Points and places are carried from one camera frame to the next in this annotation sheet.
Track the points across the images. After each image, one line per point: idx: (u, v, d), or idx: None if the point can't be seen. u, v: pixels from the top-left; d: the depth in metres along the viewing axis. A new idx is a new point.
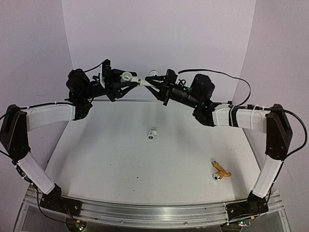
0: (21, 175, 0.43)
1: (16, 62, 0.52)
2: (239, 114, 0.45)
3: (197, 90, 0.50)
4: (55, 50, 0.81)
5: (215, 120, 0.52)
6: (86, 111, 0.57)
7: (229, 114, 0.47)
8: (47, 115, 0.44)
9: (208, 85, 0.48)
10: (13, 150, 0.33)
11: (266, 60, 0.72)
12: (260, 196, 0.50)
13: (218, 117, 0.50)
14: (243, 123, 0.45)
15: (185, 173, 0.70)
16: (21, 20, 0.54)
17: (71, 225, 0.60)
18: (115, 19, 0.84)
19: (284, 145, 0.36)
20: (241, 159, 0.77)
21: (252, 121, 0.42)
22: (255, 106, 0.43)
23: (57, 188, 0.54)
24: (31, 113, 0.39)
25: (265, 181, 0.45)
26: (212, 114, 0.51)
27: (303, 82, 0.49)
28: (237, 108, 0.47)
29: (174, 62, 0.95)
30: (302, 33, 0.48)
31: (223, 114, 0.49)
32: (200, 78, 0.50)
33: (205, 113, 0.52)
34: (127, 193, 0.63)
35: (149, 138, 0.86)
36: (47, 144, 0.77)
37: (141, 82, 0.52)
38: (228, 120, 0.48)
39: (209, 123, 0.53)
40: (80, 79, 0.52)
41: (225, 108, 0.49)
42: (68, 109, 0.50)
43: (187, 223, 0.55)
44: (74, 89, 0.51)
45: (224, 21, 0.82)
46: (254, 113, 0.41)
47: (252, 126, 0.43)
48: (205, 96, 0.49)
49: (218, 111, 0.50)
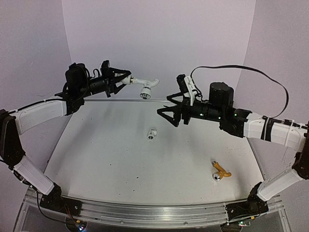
0: (20, 179, 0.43)
1: (16, 63, 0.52)
2: (274, 129, 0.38)
3: (217, 98, 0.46)
4: (55, 51, 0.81)
5: (245, 131, 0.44)
6: (78, 105, 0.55)
7: (263, 127, 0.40)
8: (37, 115, 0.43)
9: (225, 90, 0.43)
10: (8, 156, 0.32)
11: (266, 60, 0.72)
12: (264, 199, 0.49)
13: (251, 129, 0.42)
14: (275, 137, 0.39)
15: (185, 173, 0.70)
16: (22, 20, 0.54)
17: (70, 225, 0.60)
18: (115, 20, 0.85)
19: None
20: (241, 159, 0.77)
21: (288, 138, 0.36)
22: (292, 122, 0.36)
23: (57, 187, 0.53)
24: (20, 116, 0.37)
25: (276, 188, 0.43)
26: (244, 125, 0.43)
27: (301, 82, 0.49)
28: (273, 123, 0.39)
29: (173, 62, 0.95)
30: (301, 34, 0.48)
31: (255, 126, 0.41)
32: (215, 85, 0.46)
33: (234, 122, 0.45)
34: (127, 193, 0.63)
35: (149, 138, 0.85)
36: (47, 145, 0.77)
37: (133, 79, 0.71)
38: (261, 133, 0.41)
39: (239, 132, 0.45)
40: (81, 74, 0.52)
41: (258, 120, 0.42)
42: (59, 106, 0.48)
43: (186, 223, 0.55)
44: (73, 81, 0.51)
45: (223, 21, 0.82)
46: (292, 130, 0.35)
47: (287, 143, 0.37)
48: (227, 103, 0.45)
49: (251, 123, 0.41)
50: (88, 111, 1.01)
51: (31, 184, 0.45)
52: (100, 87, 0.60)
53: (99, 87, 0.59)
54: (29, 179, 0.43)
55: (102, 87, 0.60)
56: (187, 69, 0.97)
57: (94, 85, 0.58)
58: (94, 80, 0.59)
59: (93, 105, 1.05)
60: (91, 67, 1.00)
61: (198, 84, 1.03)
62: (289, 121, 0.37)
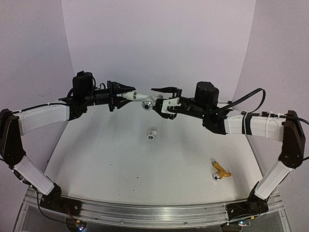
0: (20, 179, 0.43)
1: (16, 63, 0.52)
2: (253, 123, 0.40)
3: (202, 97, 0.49)
4: (55, 51, 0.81)
5: (227, 128, 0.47)
6: (80, 111, 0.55)
7: (243, 122, 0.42)
8: (40, 117, 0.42)
9: (211, 91, 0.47)
10: (8, 155, 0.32)
11: (266, 60, 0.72)
12: (262, 198, 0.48)
13: (231, 125, 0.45)
14: (256, 130, 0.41)
15: (185, 173, 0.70)
16: (21, 20, 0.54)
17: (69, 226, 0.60)
18: (115, 20, 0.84)
19: (299, 153, 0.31)
20: (241, 159, 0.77)
21: (267, 129, 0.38)
22: (270, 113, 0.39)
23: (57, 188, 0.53)
24: (23, 117, 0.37)
25: (271, 184, 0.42)
26: (224, 122, 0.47)
27: (301, 83, 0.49)
28: (251, 116, 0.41)
29: (173, 62, 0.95)
30: (301, 34, 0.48)
31: (236, 122, 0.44)
32: (202, 85, 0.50)
33: (216, 120, 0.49)
34: (127, 193, 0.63)
35: (149, 138, 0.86)
36: (47, 145, 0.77)
37: (137, 95, 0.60)
38: (242, 127, 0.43)
39: (221, 130, 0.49)
40: (87, 81, 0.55)
41: (237, 116, 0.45)
42: (62, 110, 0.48)
43: (186, 223, 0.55)
44: (78, 87, 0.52)
45: (223, 21, 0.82)
46: (270, 121, 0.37)
47: (268, 134, 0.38)
48: (212, 103, 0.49)
49: (231, 119, 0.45)
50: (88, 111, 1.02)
51: (32, 184, 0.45)
52: (104, 99, 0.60)
53: (103, 98, 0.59)
54: (29, 179, 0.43)
55: (105, 100, 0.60)
56: (187, 69, 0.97)
57: (98, 96, 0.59)
58: (99, 91, 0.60)
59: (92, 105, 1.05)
60: (91, 67, 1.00)
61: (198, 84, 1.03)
62: (267, 113, 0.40)
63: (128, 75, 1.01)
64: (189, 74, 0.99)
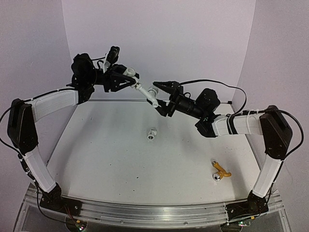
0: (24, 171, 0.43)
1: (16, 63, 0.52)
2: (236, 122, 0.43)
3: (203, 104, 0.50)
4: (55, 51, 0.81)
5: (216, 131, 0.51)
6: (89, 93, 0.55)
7: (227, 123, 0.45)
8: (51, 103, 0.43)
9: (214, 102, 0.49)
10: (23, 142, 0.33)
11: (265, 60, 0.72)
12: (260, 196, 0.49)
13: (218, 127, 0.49)
14: (240, 128, 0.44)
15: (185, 174, 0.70)
16: (21, 20, 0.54)
17: (70, 225, 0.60)
18: (115, 21, 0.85)
19: (282, 143, 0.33)
20: (241, 159, 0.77)
21: (249, 125, 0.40)
22: (249, 110, 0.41)
23: (58, 187, 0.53)
24: (35, 104, 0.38)
25: (265, 180, 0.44)
26: (213, 125, 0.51)
27: (301, 83, 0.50)
28: (233, 117, 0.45)
29: (173, 62, 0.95)
30: (301, 35, 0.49)
31: (221, 123, 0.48)
32: (207, 93, 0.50)
33: (207, 125, 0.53)
34: (127, 193, 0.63)
35: (149, 138, 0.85)
36: (47, 145, 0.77)
37: (138, 86, 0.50)
38: (228, 129, 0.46)
39: (211, 134, 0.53)
40: (85, 63, 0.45)
41: (222, 119, 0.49)
42: (72, 95, 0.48)
43: (187, 223, 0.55)
44: (79, 74, 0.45)
45: (223, 22, 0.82)
46: (249, 117, 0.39)
47: (251, 129, 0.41)
48: (209, 111, 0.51)
49: (217, 123, 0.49)
50: (88, 111, 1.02)
51: (35, 179, 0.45)
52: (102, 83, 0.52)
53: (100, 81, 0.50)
54: (34, 173, 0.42)
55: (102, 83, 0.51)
56: (187, 69, 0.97)
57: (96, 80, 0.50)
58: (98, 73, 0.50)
59: (92, 105, 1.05)
60: None
61: (198, 84, 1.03)
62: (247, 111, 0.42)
63: None
64: (189, 74, 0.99)
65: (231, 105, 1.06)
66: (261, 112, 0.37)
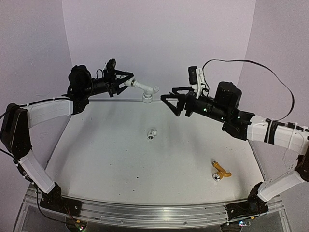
0: (22, 174, 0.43)
1: (16, 63, 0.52)
2: (277, 133, 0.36)
3: (223, 99, 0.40)
4: (55, 51, 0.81)
5: (249, 135, 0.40)
6: (84, 105, 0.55)
7: (267, 130, 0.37)
8: (46, 110, 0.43)
9: (236, 93, 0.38)
10: (16, 147, 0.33)
11: (266, 60, 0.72)
12: (264, 200, 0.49)
13: (255, 132, 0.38)
14: (278, 141, 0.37)
15: (185, 174, 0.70)
16: (21, 20, 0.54)
17: (70, 225, 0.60)
18: (115, 21, 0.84)
19: None
20: (241, 159, 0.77)
21: (291, 141, 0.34)
22: (296, 124, 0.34)
23: (57, 187, 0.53)
24: (31, 109, 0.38)
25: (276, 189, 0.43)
26: (247, 128, 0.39)
27: (301, 83, 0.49)
28: (277, 125, 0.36)
29: (173, 62, 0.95)
30: (301, 34, 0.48)
31: (260, 130, 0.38)
32: (225, 85, 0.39)
33: (238, 125, 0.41)
34: (127, 193, 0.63)
35: (149, 138, 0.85)
36: (47, 145, 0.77)
37: (134, 82, 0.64)
38: (265, 137, 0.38)
39: (242, 136, 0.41)
40: (83, 76, 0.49)
41: (261, 123, 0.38)
42: (67, 105, 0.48)
43: (186, 223, 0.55)
44: (76, 84, 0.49)
45: (223, 21, 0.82)
46: (296, 133, 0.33)
47: (290, 146, 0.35)
48: (234, 106, 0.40)
49: (255, 126, 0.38)
50: (88, 111, 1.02)
51: (33, 181, 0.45)
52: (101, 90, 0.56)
53: (100, 88, 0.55)
54: (31, 176, 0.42)
55: (103, 89, 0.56)
56: (187, 69, 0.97)
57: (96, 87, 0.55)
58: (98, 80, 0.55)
59: (92, 105, 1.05)
60: (91, 67, 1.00)
61: None
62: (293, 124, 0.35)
63: None
64: (189, 74, 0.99)
65: None
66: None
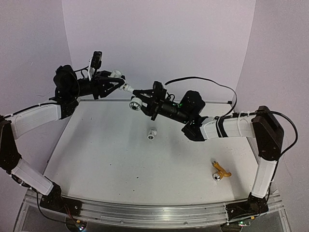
0: (18, 182, 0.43)
1: (16, 64, 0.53)
2: (226, 124, 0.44)
3: (188, 108, 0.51)
4: (55, 51, 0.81)
5: (204, 134, 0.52)
6: (73, 108, 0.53)
7: (217, 125, 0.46)
8: (32, 118, 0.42)
9: (198, 105, 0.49)
10: (4, 161, 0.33)
11: (265, 60, 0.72)
12: (260, 196, 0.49)
13: (207, 131, 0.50)
14: (231, 131, 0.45)
15: (185, 174, 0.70)
16: (21, 21, 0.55)
17: (70, 225, 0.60)
18: (114, 21, 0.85)
19: (276, 146, 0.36)
20: (241, 159, 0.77)
21: (240, 128, 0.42)
22: (240, 113, 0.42)
23: (56, 187, 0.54)
24: (15, 120, 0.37)
25: (263, 181, 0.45)
26: (201, 130, 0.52)
27: (299, 83, 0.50)
28: (223, 120, 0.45)
29: (173, 62, 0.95)
30: (300, 35, 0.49)
31: (211, 127, 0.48)
32: (190, 95, 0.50)
33: (195, 130, 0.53)
34: (127, 193, 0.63)
35: (150, 138, 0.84)
36: (47, 145, 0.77)
37: (126, 87, 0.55)
38: (217, 132, 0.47)
39: (199, 137, 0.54)
40: (69, 76, 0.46)
41: (211, 122, 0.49)
42: (53, 109, 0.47)
43: (186, 223, 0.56)
44: (62, 86, 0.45)
45: (222, 21, 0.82)
46: (241, 120, 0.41)
47: (242, 132, 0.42)
48: (195, 115, 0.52)
49: (205, 126, 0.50)
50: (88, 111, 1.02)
51: (30, 186, 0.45)
52: (88, 92, 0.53)
53: (85, 91, 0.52)
54: (28, 181, 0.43)
55: (90, 92, 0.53)
56: (187, 69, 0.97)
57: (83, 90, 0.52)
58: (82, 83, 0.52)
59: (92, 105, 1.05)
60: None
61: (199, 84, 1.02)
62: (237, 113, 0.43)
63: (128, 75, 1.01)
64: (188, 74, 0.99)
65: (231, 105, 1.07)
66: (252, 115, 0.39)
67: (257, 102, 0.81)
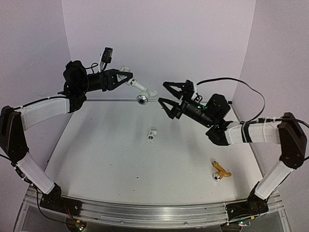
0: (21, 177, 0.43)
1: (16, 64, 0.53)
2: (251, 130, 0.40)
3: (213, 111, 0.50)
4: (55, 51, 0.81)
5: (228, 138, 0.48)
6: (80, 102, 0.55)
7: (242, 131, 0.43)
8: (41, 111, 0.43)
9: (224, 108, 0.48)
10: (12, 152, 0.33)
11: (265, 60, 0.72)
12: (262, 198, 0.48)
13: (231, 136, 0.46)
14: (255, 137, 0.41)
15: (185, 174, 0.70)
16: (21, 21, 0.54)
17: (70, 225, 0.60)
18: (114, 21, 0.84)
19: (299, 154, 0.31)
20: (241, 159, 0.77)
21: (265, 134, 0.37)
22: (266, 118, 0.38)
23: (57, 187, 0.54)
24: (25, 112, 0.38)
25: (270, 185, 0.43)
26: (226, 133, 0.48)
27: (299, 83, 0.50)
28: (249, 124, 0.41)
29: (173, 62, 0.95)
30: (300, 35, 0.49)
31: (235, 132, 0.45)
32: (216, 99, 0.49)
33: (219, 134, 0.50)
34: (127, 193, 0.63)
35: (149, 138, 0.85)
36: (47, 145, 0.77)
37: (134, 82, 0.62)
38: (242, 137, 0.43)
39: (223, 142, 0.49)
40: (78, 71, 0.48)
41: (236, 126, 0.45)
42: (62, 103, 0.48)
43: (186, 223, 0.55)
44: (71, 80, 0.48)
45: (222, 21, 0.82)
46: (266, 125, 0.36)
47: (267, 139, 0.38)
48: (220, 118, 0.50)
49: (231, 130, 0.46)
50: (88, 111, 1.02)
51: (33, 182, 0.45)
52: (97, 86, 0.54)
53: (95, 85, 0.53)
54: (31, 176, 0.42)
55: (99, 86, 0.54)
56: (187, 69, 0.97)
57: (93, 83, 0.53)
58: (92, 77, 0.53)
59: (92, 105, 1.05)
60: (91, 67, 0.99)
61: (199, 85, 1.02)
62: (263, 119, 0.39)
63: None
64: (188, 74, 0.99)
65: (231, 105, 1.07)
66: (278, 121, 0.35)
67: (257, 102, 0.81)
